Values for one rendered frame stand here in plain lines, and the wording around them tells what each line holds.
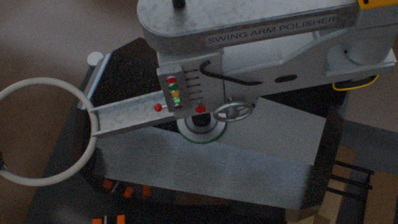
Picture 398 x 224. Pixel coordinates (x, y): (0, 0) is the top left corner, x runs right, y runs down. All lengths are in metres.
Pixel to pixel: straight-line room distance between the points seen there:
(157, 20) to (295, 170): 1.03
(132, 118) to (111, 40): 1.45
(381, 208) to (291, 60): 1.41
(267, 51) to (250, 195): 0.78
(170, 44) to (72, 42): 2.14
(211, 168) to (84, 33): 1.65
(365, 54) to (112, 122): 1.05
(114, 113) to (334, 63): 0.92
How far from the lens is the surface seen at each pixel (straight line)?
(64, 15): 3.93
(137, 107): 2.33
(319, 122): 2.47
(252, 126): 2.45
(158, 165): 2.55
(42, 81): 2.46
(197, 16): 1.68
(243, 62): 1.94
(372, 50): 2.04
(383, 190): 3.15
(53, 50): 3.79
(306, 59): 1.95
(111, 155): 2.62
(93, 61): 3.49
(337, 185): 2.99
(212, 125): 2.42
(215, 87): 1.96
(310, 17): 1.71
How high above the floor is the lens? 3.05
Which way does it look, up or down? 65 degrees down
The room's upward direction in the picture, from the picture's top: 11 degrees counter-clockwise
